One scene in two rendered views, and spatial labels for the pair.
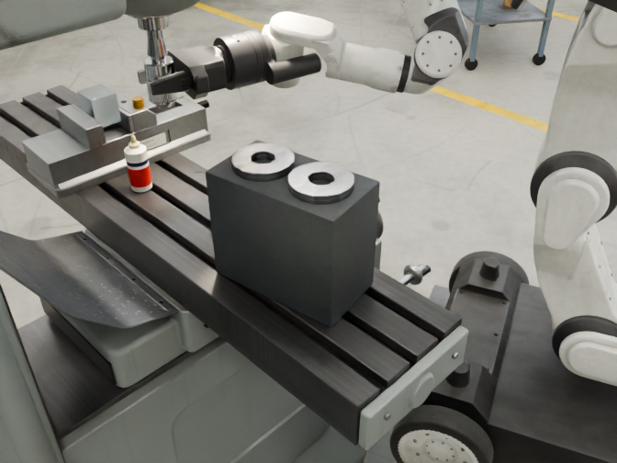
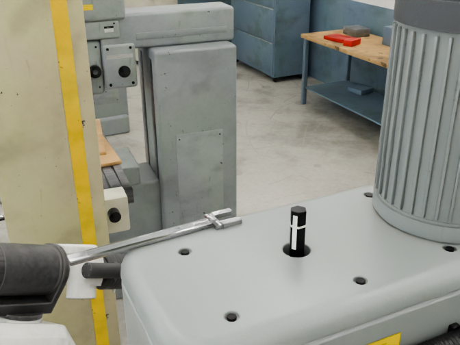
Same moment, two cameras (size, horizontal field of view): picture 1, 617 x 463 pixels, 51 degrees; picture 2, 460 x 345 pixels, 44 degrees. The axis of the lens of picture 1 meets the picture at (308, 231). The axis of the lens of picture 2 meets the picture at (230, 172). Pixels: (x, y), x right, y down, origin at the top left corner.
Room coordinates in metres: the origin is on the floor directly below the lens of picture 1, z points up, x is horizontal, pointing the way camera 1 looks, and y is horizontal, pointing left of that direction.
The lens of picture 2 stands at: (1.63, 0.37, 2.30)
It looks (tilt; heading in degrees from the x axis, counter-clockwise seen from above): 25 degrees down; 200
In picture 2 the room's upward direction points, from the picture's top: straight up
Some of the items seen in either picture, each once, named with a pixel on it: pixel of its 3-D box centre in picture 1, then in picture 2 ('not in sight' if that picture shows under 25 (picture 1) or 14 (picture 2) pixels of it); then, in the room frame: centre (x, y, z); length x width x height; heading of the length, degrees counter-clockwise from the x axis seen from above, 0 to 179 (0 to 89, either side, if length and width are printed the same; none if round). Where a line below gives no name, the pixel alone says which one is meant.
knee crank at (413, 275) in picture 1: (402, 281); not in sight; (1.27, -0.24, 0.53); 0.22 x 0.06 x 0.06; 135
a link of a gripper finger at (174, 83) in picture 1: (170, 85); not in sight; (0.97, 0.22, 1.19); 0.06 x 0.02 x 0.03; 122
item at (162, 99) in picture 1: (161, 82); not in sight; (1.00, 0.24, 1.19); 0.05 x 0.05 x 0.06
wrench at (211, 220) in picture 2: not in sight; (157, 236); (1.03, 0.05, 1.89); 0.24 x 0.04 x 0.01; 138
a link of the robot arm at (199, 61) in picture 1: (214, 68); not in sight; (1.04, 0.16, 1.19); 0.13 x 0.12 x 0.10; 32
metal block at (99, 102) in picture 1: (99, 106); not in sight; (1.17, 0.40, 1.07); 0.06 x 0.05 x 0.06; 42
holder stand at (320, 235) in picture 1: (292, 226); not in sight; (0.79, 0.02, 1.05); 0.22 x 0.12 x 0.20; 55
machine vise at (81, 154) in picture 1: (118, 129); not in sight; (1.19, 0.38, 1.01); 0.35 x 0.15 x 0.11; 132
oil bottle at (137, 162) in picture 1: (137, 162); not in sight; (1.06, 0.32, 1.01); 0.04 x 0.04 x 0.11
